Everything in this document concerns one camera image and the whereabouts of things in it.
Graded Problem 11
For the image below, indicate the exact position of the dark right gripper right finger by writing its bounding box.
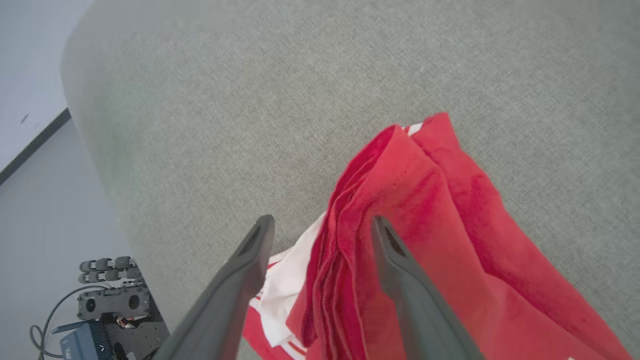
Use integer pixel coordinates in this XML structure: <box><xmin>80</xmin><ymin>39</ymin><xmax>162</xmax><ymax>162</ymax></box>
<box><xmin>371</xmin><ymin>215</ymin><xmax>485</xmax><ymax>360</ymax></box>

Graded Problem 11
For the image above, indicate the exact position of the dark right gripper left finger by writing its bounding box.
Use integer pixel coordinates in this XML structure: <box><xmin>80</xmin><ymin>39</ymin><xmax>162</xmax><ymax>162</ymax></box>
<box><xmin>152</xmin><ymin>215</ymin><xmax>276</xmax><ymax>360</ymax></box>

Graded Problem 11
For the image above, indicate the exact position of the red and white jersey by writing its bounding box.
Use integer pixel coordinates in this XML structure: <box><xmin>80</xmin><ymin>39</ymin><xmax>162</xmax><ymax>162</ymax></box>
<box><xmin>242</xmin><ymin>112</ymin><xmax>633</xmax><ymax>360</ymax></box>

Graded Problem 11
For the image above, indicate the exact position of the black box with round holes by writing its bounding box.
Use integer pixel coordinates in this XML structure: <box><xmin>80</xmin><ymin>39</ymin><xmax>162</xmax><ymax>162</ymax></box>
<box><xmin>76</xmin><ymin>285</ymin><xmax>152</xmax><ymax>322</ymax></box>

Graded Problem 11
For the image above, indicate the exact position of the dark blue electronics box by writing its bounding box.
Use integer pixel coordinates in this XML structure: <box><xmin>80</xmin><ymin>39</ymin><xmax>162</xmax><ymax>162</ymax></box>
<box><xmin>60</xmin><ymin>320</ymin><xmax>117</xmax><ymax>360</ymax></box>

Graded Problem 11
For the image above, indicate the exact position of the grey fabric sofa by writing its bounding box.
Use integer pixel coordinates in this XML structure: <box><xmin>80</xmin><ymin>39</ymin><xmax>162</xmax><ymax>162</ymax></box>
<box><xmin>61</xmin><ymin>0</ymin><xmax>640</xmax><ymax>360</ymax></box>

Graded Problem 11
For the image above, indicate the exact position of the dark grey baseboard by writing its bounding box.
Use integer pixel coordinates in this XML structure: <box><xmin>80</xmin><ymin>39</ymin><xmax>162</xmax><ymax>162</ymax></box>
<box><xmin>0</xmin><ymin>107</ymin><xmax>72</xmax><ymax>186</ymax></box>

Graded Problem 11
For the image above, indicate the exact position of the black looped floor cable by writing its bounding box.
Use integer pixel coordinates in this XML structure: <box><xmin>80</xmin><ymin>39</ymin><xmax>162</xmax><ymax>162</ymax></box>
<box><xmin>29</xmin><ymin>284</ymin><xmax>108</xmax><ymax>360</ymax></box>

